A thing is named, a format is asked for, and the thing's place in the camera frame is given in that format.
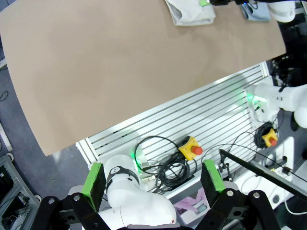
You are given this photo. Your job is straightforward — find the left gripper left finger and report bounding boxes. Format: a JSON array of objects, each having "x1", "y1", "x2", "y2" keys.
[{"x1": 30, "y1": 162, "x2": 112, "y2": 230}]

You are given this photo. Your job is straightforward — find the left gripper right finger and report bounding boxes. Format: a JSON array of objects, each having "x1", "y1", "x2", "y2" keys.
[{"x1": 194, "y1": 159, "x2": 283, "y2": 230}]

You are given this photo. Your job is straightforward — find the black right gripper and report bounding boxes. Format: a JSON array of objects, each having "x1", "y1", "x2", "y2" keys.
[{"x1": 199, "y1": 0, "x2": 237, "y2": 7}]

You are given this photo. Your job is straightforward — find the white towel with loop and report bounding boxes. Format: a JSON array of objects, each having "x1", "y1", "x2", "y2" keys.
[{"x1": 165, "y1": 0, "x2": 216, "y2": 26}]

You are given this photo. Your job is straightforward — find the blue-grey towel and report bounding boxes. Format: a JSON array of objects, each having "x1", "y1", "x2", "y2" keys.
[{"x1": 239, "y1": 3, "x2": 272, "y2": 22}]

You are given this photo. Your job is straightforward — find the monitor screen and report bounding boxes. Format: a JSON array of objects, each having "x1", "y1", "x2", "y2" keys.
[{"x1": 172, "y1": 188, "x2": 212, "y2": 225}]

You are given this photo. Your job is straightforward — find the yellow emergency stop button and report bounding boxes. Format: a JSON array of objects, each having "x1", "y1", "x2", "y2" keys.
[
  {"x1": 261, "y1": 128, "x2": 279, "y2": 147},
  {"x1": 177, "y1": 136, "x2": 203, "y2": 161}
]

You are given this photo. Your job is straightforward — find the grey equipment cart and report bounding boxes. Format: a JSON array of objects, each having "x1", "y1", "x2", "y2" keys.
[{"x1": 0, "y1": 153, "x2": 41, "y2": 230}]

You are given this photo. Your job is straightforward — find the coiled black cable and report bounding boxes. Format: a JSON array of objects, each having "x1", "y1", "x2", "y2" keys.
[
  {"x1": 134, "y1": 136, "x2": 198, "y2": 192},
  {"x1": 253, "y1": 121, "x2": 279, "y2": 150}
]

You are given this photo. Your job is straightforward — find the black camera stand pole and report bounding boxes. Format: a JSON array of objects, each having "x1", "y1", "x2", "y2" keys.
[{"x1": 218, "y1": 148, "x2": 307, "y2": 204}]

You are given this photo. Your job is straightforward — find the aluminium slotted base plate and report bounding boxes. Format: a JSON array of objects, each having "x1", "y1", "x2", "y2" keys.
[{"x1": 75, "y1": 61, "x2": 269, "y2": 199}]

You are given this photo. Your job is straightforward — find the black cable bundle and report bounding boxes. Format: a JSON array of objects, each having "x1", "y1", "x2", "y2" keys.
[{"x1": 271, "y1": 54, "x2": 307, "y2": 88}]

